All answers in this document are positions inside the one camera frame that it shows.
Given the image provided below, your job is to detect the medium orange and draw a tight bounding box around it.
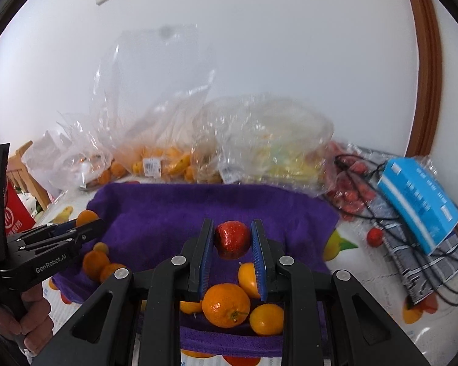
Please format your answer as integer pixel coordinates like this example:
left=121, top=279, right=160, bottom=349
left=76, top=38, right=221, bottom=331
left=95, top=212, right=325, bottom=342
left=82, top=250, right=110, bottom=282

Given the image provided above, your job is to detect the small glossy mandarin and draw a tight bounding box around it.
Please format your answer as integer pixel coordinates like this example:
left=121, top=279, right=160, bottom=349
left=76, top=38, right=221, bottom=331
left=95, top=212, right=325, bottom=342
left=237, top=263, right=260, bottom=299
left=180, top=301, right=202, bottom=315
left=250, top=304, right=285, bottom=336

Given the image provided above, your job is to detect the large orange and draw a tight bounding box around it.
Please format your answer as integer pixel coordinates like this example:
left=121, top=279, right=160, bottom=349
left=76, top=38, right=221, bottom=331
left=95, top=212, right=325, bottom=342
left=202, top=283, right=251, bottom=329

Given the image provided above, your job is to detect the small red fruit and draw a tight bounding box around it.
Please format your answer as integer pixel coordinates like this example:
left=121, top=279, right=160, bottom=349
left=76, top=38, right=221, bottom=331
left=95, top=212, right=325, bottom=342
left=213, top=221, right=251, bottom=260

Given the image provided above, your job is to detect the orange with stem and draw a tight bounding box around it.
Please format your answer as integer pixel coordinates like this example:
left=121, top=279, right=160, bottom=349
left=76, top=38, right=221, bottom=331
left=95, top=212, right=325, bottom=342
left=99, top=263, right=125, bottom=283

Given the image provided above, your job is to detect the bag of red fruits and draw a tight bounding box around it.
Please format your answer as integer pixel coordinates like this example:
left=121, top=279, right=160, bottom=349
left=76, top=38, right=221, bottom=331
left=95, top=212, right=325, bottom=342
left=323, top=141, right=381, bottom=221

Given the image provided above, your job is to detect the person's left hand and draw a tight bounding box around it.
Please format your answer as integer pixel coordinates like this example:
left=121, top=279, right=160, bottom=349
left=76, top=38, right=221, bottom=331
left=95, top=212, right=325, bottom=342
left=0, top=283, right=53, bottom=355

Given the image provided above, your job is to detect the red box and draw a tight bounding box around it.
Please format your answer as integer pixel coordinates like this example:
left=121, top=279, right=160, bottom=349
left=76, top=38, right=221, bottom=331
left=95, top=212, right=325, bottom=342
left=5, top=181, right=35, bottom=236

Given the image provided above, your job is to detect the grey patterned cloth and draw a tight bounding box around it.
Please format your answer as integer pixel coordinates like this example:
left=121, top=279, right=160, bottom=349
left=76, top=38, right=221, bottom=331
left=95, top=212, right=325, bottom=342
left=371, top=196, right=458, bottom=307

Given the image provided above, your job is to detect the wooden chair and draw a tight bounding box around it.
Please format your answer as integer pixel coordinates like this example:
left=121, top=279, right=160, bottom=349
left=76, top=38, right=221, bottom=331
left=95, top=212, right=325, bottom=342
left=6, top=141, right=51, bottom=211

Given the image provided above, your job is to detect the loose red fruit on table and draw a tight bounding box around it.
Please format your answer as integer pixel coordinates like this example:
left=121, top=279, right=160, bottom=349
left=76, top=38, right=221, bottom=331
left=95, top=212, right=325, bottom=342
left=366, top=227, right=384, bottom=248

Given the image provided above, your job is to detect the white plastic bag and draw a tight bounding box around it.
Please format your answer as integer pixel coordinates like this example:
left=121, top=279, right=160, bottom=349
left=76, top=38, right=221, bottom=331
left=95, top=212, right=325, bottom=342
left=21, top=130, right=78, bottom=198

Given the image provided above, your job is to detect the purple terry towel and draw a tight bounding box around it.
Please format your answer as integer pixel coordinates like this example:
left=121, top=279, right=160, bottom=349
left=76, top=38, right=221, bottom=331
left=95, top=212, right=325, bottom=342
left=53, top=183, right=339, bottom=358

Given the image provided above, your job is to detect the small clear bag of oranges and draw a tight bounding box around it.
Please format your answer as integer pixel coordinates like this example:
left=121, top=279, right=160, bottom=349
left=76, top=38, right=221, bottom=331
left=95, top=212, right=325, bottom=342
left=52, top=113, right=127, bottom=190

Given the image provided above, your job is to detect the blue tissue pack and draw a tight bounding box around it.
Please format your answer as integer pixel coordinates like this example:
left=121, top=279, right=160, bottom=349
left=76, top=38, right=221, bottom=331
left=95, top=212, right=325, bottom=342
left=378, top=158, right=458, bottom=255

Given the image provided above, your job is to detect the clear bag of yellow fruit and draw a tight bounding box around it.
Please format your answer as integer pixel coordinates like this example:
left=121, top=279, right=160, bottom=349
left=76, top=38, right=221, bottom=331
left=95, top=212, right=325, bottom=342
left=192, top=93, right=337, bottom=197

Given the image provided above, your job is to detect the black cable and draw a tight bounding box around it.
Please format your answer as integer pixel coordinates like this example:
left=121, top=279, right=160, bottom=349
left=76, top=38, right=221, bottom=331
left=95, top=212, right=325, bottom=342
left=324, top=153, right=458, bottom=307

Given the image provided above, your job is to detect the brown wooden door frame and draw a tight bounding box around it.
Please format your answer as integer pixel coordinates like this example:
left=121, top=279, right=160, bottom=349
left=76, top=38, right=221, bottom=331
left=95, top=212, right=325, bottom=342
left=405, top=0, right=443, bottom=156

